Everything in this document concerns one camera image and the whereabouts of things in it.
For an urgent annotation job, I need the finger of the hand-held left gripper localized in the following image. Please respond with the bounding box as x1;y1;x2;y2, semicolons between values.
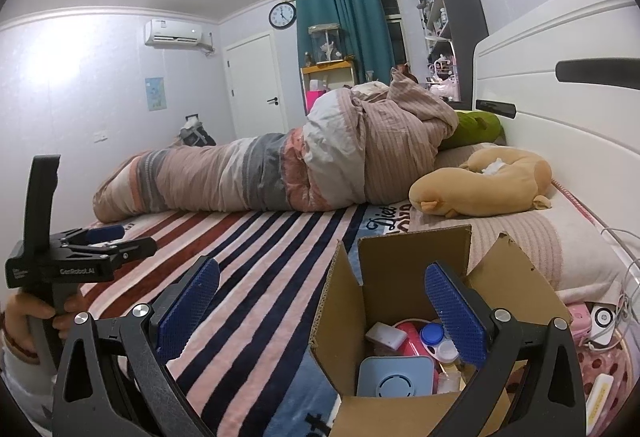
50;224;126;249
60;237;158;269

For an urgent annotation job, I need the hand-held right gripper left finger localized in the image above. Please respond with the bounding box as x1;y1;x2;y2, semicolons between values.
51;255;222;437

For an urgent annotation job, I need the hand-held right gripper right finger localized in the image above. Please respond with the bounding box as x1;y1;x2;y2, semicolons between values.
424;262;587;437

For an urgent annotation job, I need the blue white lens case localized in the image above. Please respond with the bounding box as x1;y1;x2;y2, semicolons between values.
419;323;460;364

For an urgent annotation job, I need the pink plastic toy bottle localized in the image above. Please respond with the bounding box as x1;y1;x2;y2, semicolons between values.
395;321;442;361

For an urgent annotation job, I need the pale lilac plastic case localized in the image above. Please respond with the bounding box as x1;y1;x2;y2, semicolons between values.
365;322;407;352

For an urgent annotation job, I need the brown cardboard box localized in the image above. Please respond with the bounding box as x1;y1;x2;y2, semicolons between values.
307;223;574;437

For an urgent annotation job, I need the blue square device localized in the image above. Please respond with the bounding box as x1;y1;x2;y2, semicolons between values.
356;356;436;399

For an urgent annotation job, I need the person's left forearm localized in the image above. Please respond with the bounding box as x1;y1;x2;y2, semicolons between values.
0;339;57;420

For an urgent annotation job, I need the person's left hand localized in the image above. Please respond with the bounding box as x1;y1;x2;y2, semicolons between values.
2;289;87;343

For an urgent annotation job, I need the striped blanket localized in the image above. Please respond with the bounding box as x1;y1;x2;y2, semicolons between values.
79;202;417;437

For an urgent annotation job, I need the pink ribbed pillow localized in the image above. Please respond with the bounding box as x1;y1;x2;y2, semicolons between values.
407;208;567;289

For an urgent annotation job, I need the pink small box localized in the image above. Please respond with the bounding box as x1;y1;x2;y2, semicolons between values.
567;302;597;344

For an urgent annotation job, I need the tan plush toy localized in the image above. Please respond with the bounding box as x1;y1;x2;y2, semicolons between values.
408;148;554;219

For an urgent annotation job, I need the black folded stroller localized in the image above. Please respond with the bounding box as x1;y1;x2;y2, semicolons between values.
177;114;217;149

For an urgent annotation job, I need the white round device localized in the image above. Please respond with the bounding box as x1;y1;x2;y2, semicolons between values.
587;304;616;349

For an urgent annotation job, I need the pink polka dot sheet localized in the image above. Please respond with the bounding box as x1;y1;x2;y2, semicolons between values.
505;301;636;434

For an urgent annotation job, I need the cream tube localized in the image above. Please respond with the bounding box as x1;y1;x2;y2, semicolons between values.
584;373;615;434

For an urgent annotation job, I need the pink grey striped duvet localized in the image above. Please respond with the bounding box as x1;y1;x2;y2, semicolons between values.
92;67;459;224

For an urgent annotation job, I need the green pillow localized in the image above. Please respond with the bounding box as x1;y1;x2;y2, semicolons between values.
437;110;505;151

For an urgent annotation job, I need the white door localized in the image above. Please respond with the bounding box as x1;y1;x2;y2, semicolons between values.
222;31;289;144

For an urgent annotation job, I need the white air conditioner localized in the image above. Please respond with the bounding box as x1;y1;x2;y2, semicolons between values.
144;18;202;48

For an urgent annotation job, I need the white headboard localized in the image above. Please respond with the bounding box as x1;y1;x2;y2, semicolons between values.
472;0;640;264

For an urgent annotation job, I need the yellow cabinet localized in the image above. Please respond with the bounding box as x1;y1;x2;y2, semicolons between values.
300;60;359;114

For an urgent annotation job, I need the glass display case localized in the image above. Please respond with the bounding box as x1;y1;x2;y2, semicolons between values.
308;23;345;66

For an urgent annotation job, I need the window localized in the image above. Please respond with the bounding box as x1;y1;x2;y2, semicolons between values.
380;0;407;69

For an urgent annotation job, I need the teal curtain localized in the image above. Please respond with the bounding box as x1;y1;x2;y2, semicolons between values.
295;0;397;89

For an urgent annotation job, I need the wall poster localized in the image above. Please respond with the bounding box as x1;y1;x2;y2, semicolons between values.
145;77;166;112

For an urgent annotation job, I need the white cable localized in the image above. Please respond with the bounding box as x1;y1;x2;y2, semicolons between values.
600;227;640;334

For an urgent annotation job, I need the round wall clock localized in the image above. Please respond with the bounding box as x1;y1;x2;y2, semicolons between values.
268;2;298;29

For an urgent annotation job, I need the dark wall bookshelf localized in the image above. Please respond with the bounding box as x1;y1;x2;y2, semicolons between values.
409;0;490;104

